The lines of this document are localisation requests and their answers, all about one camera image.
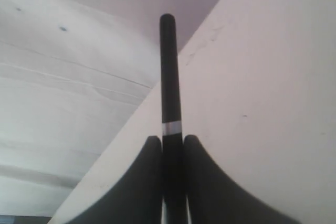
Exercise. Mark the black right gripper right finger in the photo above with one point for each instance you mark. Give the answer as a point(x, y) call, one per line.
point(213, 197)

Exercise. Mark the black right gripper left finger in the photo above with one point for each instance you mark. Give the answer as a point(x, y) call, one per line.
point(137, 196)

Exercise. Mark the black paintbrush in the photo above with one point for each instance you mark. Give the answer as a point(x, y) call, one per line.
point(172, 138)

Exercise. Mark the white backdrop sheet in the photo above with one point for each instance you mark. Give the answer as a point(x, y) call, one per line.
point(72, 73)

